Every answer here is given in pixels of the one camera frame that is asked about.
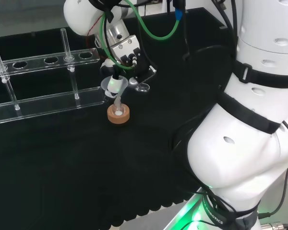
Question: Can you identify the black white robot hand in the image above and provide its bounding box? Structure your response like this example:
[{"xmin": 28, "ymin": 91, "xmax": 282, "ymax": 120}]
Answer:
[{"xmin": 100, "ymin": 34, "xmax": 157, "ymax": 97}]

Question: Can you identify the clear plastic funnel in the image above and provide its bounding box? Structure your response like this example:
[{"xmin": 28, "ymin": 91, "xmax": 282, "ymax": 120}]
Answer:
[{"xmin": 100, "ymin": 76, "xmax": 130, "ymax": 106}]

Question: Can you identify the small glass funnel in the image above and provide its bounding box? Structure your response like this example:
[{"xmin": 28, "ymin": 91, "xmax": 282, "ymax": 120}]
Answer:
[{"xmin": 134, "ymin": 82, "xmax": 151, "ymax": 93}]

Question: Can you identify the round-bottom glass flask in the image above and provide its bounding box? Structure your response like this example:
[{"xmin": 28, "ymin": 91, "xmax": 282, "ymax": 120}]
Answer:
[{"xmin": 111, "ymin": 96, "xmax": 124, "ymax": 118}]

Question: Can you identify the clear funnel stand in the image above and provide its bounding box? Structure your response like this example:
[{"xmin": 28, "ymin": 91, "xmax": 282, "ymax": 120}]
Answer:
[{"xmin": 0, "ymin": 28, "xmax": 107, "ymax": 126}]

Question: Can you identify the black bench cloth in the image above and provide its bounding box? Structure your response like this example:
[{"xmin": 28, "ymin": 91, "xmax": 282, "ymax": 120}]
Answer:
[{"xmin": 0, "ymin": 7, "xmax": 234, "ymax": 230}]

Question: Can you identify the pale board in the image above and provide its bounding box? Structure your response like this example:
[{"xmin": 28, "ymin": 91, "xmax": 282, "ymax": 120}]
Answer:
[{"xmin": 119, "ymin": 186, "xmax": 208, "ymax": 230}]

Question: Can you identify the green cable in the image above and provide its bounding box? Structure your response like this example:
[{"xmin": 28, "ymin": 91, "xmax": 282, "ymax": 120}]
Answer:
[{"xmin": 99, "ymin": 0, "xmax": 183, "ymax": 70}]

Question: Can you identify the black cable with blue plug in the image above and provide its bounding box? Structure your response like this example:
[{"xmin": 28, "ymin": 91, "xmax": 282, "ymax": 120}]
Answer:
[{"xmin": 167, "ymin": 0, "xmax": 191, "ymax": 62}]

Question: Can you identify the cork ring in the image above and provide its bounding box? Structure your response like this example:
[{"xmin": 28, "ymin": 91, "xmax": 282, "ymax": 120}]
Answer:
[{"xmin": 107, "ymin": 103, "xmax": 131, "ymax": 126}]

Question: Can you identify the thin black cable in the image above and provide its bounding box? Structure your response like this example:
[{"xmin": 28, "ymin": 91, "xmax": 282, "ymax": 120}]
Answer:
[{"xmin": 212, "ymin": 0, "xmax": 240, "ymax": 60}]

